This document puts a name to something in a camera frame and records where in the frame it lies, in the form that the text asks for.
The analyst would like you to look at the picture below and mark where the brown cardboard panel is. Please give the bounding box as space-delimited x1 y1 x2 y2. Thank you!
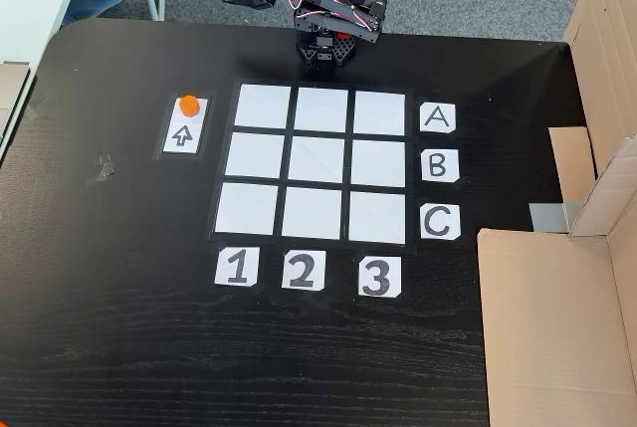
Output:
546 0 637 204
476 135 637 427

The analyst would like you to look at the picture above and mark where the paper sheet letter B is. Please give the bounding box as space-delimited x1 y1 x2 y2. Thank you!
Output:
421 148 461 183

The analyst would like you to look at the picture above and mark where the paper sheet number 3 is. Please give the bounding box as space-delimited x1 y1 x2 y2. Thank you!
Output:
357 256 403 299

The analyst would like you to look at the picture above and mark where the paper sheet letter C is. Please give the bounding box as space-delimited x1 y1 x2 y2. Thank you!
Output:
420 203 462 241

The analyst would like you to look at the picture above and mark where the paper sheet number 2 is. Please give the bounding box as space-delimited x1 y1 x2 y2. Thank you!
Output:
281 249 327 291

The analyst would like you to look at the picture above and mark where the white nine-square grid sheet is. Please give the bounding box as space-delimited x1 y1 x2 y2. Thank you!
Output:
207 79 415 248

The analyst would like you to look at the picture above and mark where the paper sheet number 1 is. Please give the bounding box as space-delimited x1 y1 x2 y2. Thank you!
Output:
214 246 260 288

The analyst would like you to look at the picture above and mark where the paper sheet letter A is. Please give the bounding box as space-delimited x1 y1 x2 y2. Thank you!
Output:
419 102 457 134

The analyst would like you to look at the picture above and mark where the dark tape piece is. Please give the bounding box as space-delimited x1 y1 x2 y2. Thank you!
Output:
27 93 49 122

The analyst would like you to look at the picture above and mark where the clear crumpled tape piece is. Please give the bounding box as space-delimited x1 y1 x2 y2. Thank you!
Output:
89 152 118 185

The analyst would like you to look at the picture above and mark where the white arrow paper sheet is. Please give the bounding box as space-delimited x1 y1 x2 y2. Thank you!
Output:
161 95 208 155

